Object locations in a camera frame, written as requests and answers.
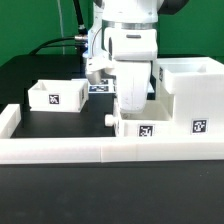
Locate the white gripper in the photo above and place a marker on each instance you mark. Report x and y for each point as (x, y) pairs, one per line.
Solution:
(132, 80)

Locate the white front drawer tray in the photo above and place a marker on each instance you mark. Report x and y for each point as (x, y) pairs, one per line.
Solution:
(155, 120)

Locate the white drawer tray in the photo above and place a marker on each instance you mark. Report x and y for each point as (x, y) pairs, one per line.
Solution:
(155, 120)
(58, 95)

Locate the white drawer cabinet box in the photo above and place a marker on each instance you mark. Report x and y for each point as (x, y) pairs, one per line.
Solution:
(192, 91)

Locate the white marker tag sheet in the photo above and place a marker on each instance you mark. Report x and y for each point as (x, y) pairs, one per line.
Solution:
(105, 86)

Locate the white U-shaped barrier frame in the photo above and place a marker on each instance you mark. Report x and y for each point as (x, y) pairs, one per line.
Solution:
(99, 150)

